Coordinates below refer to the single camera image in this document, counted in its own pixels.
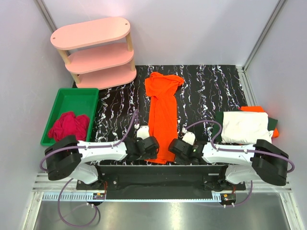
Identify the orange t-shirt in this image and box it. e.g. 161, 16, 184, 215
145, 72, 184, 164
240, 106, 279, 138

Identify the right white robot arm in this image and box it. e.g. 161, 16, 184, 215
168, 139, 289, 186

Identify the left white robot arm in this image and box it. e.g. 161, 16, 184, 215
45, 135, 159, 184

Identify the folded dark green t-shirt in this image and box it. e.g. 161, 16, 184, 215
212, 112, 279, 138

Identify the folded white t-shirt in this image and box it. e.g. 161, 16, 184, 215
221, 111, 272, 145

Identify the right orange connector box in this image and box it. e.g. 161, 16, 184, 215
221, 193, 236, 206

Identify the orange connector box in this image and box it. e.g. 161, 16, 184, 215
221, 193, 236, 206
93, 192, 106, 200

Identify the left orange connector box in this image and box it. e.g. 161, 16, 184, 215
93, 192, 106, 200

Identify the black marble pattern mat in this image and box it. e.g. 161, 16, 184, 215
49, 64, 266, 166

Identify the green plastic bin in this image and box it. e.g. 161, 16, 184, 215
40, 88, 99, 146

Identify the crumpled red t-shirt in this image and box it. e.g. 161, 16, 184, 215
47, 111, 90, 142

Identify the folded orange t-shirt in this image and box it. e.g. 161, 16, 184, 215
240, 106, 279, 138

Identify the pink three-tier shelf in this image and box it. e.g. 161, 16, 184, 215
50, 17, 137, 90

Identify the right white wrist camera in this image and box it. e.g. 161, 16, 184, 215
182, 128, 196, 146

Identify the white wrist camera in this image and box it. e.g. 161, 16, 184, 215
182, 128, 196, 146
134, 124, 150, 139

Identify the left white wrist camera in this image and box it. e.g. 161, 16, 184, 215
134, 124, 150, 139

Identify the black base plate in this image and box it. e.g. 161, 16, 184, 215
76, 165, 246, 192

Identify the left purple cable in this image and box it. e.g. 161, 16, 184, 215
39, 109, 140, 228

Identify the aluminium frame rail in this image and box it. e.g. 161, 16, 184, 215
32, 173, 292, 203

